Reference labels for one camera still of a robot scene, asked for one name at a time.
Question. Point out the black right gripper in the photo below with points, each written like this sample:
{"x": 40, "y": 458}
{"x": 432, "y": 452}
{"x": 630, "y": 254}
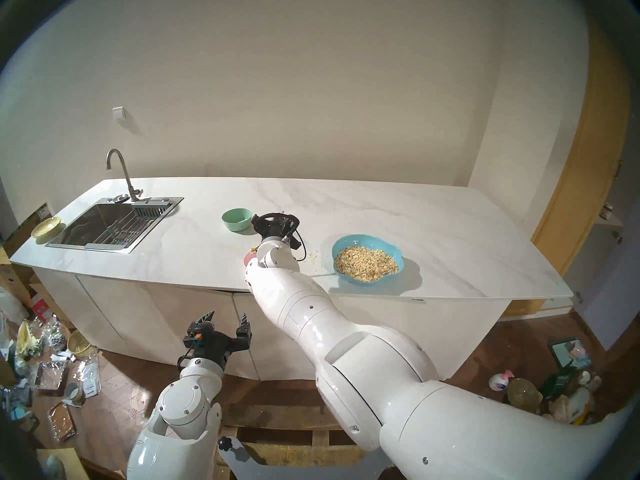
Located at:
{"x": 272, "y": 228}

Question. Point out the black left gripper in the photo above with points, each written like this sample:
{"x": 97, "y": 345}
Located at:
{"x": 215, "y": 341}

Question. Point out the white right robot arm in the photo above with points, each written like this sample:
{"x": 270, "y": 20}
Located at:
{"x": 350, "y": 354}

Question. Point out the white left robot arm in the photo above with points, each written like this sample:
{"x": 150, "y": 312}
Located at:
{"x": 185, "y": 409}

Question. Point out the green plastic bowl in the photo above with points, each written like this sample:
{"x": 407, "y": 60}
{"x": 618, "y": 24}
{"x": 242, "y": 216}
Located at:
{"x": 235, "y": 221}

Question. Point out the pink plastic bowl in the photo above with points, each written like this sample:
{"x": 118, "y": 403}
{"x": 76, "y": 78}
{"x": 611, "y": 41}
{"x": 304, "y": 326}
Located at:
{"x": 248, "y": 258}

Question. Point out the oat cereal pile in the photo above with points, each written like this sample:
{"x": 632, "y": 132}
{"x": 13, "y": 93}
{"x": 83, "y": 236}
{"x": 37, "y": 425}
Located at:
{"x": 366, "y": 263}

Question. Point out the blue flower-shaped bowl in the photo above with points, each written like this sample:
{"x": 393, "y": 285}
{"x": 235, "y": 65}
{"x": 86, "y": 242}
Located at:
{"x": 372, "y": 240}

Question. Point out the olive glass bowl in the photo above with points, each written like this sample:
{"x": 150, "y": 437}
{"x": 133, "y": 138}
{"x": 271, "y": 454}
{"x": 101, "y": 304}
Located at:
{"x": 524, "y": 391}

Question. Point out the scattered oat flakes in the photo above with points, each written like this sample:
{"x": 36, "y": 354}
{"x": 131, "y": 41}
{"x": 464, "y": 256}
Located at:
{"x": 314, "y": 257}

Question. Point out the white counter cabinet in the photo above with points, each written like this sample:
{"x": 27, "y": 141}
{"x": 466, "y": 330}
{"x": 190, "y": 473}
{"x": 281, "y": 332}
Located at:
{"x": 125, "y": 309}

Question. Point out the wooden pallet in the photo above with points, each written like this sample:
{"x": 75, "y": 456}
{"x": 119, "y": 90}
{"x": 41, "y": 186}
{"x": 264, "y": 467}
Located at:
{"x": 280, "y": 416}

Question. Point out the wicker basket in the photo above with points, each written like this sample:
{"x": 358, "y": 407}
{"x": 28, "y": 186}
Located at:
{"x": 80, "y": 343}

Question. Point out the clear labelled packet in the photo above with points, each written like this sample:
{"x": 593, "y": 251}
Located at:
{"x": 89, "y": 379}

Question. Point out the curved metal faucet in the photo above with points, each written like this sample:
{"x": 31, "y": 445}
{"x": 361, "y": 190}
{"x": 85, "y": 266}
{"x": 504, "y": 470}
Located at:
{"x": 127, "y": 179}

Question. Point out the stainless steel sink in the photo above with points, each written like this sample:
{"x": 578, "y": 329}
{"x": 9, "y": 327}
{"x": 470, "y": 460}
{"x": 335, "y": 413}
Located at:
{"x": 90, "y": 224}

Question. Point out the white mug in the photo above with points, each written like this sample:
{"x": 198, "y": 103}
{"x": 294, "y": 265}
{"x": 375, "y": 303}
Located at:
{"x": 73, "y": 392}

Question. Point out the clear plastic tray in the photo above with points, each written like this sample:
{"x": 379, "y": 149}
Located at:
{"x": 50, "y": 375}

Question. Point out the red box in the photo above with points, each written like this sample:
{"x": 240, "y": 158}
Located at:
{"x": 40, "y": 306}

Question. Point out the tray with brown food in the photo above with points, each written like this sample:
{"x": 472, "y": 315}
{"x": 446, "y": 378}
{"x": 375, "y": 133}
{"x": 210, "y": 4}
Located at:
{"x": 61, "y": 421}

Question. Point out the yellow shallow dish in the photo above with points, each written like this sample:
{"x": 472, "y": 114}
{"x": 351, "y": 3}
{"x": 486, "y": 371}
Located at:
{"x": 46, "y": 227}

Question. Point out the tan cardboard sheet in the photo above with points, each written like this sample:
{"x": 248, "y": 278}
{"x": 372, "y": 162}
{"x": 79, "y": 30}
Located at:
{"x": 65, "y": 464}

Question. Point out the white plastic bag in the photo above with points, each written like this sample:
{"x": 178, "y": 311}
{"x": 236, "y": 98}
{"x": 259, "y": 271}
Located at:
{"x": 11, "y": 306}

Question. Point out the brown cardboard box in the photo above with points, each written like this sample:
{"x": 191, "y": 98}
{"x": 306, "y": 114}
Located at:
{"x": 20, "y": 234}

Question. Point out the small jar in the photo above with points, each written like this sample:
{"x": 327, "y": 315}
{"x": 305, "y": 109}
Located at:
{"x": 606, "y": 212}

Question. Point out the white wall socket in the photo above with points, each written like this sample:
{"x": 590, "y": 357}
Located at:
{"x": 118, "y": 113}

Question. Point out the wooden door frame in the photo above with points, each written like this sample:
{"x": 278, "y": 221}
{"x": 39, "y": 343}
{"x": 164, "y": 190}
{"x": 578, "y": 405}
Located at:
{"x": 585, "y": 184}

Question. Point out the white wall shelf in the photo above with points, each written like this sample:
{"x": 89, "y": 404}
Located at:
{"x": 610, "y": 224}

